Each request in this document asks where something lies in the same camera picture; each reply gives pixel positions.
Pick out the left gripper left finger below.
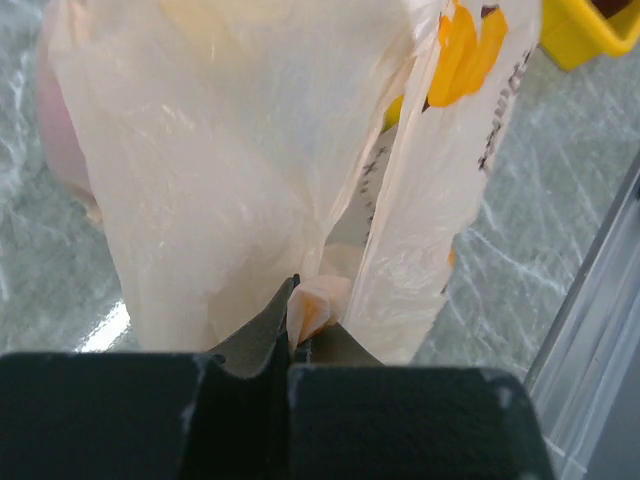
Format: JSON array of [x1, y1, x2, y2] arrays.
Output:
[[1, 276, 299, 479]]

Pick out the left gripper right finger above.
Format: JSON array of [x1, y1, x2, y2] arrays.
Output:
[[288, 325, 555, 479]]

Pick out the orange translucent plastic bag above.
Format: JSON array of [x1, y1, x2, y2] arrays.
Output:
[[37, 1, 541, 364]]

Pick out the yellow fake banana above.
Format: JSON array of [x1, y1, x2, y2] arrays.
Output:
[[382, 95, 404, 132]]

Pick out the yellow plastic tray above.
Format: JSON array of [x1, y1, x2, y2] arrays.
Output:
[[540, 0, 639, 71]]

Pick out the aluminium rail frame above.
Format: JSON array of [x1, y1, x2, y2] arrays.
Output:
[[525, 161, 639, 479]]

